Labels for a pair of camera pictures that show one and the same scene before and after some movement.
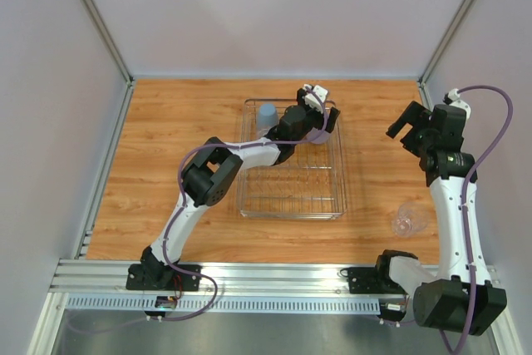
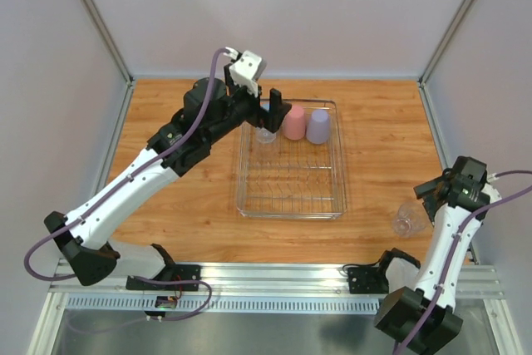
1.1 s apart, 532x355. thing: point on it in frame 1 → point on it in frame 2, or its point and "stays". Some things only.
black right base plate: (371, 280) stays
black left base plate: (159, 277) stays
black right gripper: (414, 133) → (429, 191)
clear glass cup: (409, 219) stays
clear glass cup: (260, 133) stays
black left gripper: (332, 119) → (273, 120)
